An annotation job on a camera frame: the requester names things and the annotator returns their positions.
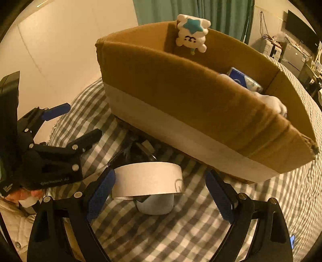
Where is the white tape roll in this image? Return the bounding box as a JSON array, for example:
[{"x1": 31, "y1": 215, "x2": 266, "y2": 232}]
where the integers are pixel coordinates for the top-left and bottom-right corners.
[{"x1": 112, "y1": 162, "x2": 185, "y2": 201}]

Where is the black flat screen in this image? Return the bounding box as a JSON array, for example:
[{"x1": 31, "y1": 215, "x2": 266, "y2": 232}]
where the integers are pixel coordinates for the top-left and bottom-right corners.
[{"x1": 285, "y1": 10, "x2": 320, "y2": 53}]

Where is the grey checkered bed blanket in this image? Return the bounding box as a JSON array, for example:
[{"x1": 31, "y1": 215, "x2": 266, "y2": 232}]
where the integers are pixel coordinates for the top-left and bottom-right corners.
[{"x1": 47, "y1": 54, "x2": 322, "y2": 262}]

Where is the person's left forearm white sleeve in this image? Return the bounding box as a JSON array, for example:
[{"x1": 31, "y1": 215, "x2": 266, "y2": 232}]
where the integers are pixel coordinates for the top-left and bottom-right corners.
[{"x1": 0, "y1": 196, "x2": 36, "y2": 254}]

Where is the person's left hand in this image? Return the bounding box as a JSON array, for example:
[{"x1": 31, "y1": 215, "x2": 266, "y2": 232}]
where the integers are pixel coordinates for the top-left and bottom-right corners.
[{"x1": 5, "y1": 188, "x2": 45, "y2": 202}]

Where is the black metal-capped object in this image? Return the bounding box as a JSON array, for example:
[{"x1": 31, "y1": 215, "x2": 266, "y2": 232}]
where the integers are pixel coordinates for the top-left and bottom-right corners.
[{"x1": 123, "y1": 136, "x2": 158, "y2": 162}]

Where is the blue small box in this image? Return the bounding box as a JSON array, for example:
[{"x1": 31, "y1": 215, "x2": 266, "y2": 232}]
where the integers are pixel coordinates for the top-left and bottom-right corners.
[{"x1": 227, "y1": 67, "x2": 246, "y2": 88}]

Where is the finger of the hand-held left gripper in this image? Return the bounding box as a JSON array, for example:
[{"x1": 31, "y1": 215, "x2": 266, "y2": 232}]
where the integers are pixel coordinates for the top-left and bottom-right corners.
[
  {"x1": 17, "y1": 102, "x2": 71, "y2": 137},
  {"x1": 34, "y1": 128, "x2": 102, "y2": 160}
]

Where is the green curtain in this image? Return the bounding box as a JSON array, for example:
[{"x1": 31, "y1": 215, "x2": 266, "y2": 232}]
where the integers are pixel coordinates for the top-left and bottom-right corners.
[{"x1": 133, "y1": 0, "x2": 255, "y2": 44}]

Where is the white soft plush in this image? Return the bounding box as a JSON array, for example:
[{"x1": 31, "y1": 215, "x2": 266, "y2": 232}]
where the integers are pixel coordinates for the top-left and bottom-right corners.
[{"x1": 258, "y1": 93, "x2": 289, "y2": 118}]

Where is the grey rounded object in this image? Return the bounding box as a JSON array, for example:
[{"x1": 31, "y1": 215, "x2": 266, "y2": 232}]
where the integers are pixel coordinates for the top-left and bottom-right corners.
[{"x1": 136, "y1": 193, "x2": 175, "y2": 215}]

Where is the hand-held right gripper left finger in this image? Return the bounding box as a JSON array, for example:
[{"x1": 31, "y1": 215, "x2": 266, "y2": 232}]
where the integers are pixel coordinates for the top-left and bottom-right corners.
[{"x1": 27, "y1": 167, "x2": 116, "y2": 262}]

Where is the white small cabinet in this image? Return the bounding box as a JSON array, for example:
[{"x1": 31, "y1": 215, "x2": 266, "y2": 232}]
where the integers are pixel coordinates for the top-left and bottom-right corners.
[{"x1": 259, "y1": 38, "x2": 272, "y2": 55}]

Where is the grey metal cabinet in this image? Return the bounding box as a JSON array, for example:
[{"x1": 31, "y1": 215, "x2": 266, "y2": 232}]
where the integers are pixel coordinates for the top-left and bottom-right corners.
[{"x1": 281, "y1": 42, "x2": 307, "y2": 71}]

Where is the brown cardboard box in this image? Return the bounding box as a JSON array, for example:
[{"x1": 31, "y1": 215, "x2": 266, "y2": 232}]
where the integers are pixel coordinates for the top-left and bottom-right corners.
[{"x1": 95, "y1": 21, "x2": 318, "y2": 183}]

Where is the white plush toy teal star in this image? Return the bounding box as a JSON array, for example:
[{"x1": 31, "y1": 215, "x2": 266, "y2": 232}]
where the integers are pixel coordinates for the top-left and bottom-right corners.
[{"x1": 175, "y1": 14, "x2": 211, "y2": 55}]

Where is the patterned tissue pack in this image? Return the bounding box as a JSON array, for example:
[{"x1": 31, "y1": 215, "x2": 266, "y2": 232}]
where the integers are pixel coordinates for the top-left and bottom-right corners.
[{"x1": 245, "y1": 77, "x2": 264, "y2": 93}]

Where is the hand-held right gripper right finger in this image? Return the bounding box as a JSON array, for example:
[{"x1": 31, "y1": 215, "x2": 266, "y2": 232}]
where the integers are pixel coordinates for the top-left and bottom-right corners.
[{"x1": 205, "y1": 169, "x2": 294, "y2": 262}]

